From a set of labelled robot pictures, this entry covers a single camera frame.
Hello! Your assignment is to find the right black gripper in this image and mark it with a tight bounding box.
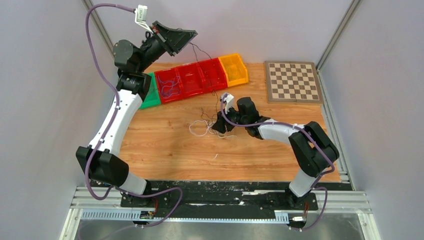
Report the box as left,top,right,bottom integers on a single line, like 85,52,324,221
212,104,248,134

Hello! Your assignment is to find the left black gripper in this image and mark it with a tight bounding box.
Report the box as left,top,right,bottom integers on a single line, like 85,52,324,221
136,21,197,74

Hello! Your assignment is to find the yellow wire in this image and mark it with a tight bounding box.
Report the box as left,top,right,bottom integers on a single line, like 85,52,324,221
226,63,245,82

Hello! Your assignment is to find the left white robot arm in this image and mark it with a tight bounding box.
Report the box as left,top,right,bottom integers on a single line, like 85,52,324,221
76,21,198,207

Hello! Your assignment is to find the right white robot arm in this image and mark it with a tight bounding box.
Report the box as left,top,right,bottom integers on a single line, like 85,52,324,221
212,92,340,209

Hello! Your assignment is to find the middle red plastic bin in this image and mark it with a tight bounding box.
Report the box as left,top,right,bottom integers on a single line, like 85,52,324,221
176,63,205,99

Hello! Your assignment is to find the red plastic bin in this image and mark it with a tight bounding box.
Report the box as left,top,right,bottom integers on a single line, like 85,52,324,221
198,57,228,93
176,63,205,99
154,68,183,104

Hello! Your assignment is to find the left red plastic bin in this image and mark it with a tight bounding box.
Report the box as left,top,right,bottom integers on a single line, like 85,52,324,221
154,68,183,104

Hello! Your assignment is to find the right red plastic bin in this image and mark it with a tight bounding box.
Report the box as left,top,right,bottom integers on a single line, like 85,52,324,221
198,57,228,93

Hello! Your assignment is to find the yellow plastic bin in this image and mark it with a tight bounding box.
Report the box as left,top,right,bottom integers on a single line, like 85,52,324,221
218,53,249,87

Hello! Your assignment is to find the green plastic bin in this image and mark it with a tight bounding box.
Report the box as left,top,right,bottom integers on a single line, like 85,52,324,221
140,72,162,109

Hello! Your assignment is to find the wooden chessboard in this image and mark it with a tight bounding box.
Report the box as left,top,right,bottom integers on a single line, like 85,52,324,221
264,60,324,105

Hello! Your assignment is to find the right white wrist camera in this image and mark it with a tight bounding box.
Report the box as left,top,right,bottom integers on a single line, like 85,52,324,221
220,92,235,114

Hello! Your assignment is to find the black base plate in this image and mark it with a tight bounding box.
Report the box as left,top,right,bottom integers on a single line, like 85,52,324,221
87,178,354,220

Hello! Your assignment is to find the aluminium frame rail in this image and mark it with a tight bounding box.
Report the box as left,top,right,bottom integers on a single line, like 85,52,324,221
60,187,380,240

